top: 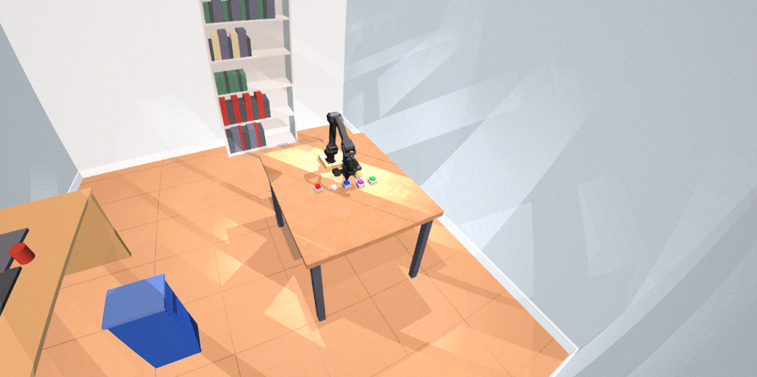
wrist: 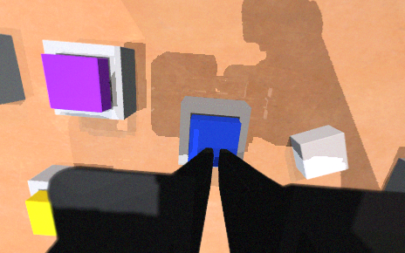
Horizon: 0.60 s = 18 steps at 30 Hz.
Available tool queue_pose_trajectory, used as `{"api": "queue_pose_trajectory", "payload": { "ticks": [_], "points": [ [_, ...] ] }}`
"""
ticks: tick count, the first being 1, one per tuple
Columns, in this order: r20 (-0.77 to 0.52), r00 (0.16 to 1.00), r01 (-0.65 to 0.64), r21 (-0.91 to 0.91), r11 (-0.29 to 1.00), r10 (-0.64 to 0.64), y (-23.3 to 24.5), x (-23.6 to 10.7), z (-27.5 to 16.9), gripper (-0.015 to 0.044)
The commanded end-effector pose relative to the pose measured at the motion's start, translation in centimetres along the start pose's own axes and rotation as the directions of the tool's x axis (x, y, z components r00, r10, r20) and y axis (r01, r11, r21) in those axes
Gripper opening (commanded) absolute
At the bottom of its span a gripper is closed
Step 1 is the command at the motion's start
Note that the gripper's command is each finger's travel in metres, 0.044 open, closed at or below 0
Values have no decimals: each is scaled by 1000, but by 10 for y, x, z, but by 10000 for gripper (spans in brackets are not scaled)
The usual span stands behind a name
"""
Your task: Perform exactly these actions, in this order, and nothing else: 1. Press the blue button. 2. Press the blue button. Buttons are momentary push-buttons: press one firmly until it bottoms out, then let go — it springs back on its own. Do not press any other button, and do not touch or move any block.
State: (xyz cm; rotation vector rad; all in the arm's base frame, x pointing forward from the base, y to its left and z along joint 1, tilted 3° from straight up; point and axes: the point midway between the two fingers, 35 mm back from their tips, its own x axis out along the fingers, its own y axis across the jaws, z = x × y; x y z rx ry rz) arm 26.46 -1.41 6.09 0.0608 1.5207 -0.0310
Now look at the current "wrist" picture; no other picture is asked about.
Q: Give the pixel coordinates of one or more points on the white cube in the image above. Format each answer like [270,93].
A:
[319,151]

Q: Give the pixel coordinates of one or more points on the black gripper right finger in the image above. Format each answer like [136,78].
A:
[263,216]

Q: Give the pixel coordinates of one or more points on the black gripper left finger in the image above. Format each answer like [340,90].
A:
[135,202]

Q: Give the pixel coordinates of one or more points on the blue button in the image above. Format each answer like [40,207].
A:
[214,123]

